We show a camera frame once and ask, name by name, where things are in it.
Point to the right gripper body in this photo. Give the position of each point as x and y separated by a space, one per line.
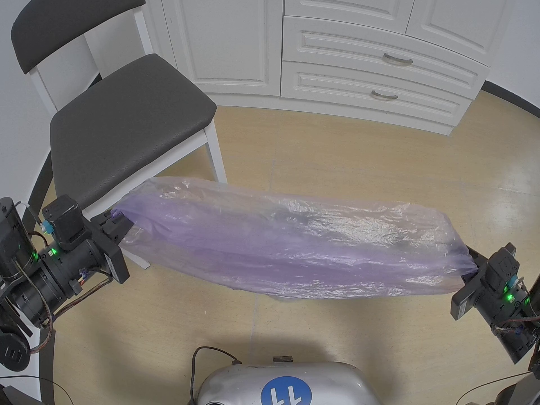
468 300

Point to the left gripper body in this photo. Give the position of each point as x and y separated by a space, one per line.
84 264

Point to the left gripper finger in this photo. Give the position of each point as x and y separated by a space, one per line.
120 228
105 217

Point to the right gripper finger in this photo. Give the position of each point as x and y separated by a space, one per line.
481 260

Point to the purple plastic bag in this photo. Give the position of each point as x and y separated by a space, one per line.
295 243

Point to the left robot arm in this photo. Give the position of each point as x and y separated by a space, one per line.
17 234

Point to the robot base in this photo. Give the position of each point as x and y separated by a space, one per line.
253 384

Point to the white chair with grey seat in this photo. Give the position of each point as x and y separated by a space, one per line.
126 120

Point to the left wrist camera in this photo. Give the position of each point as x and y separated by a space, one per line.
65 222

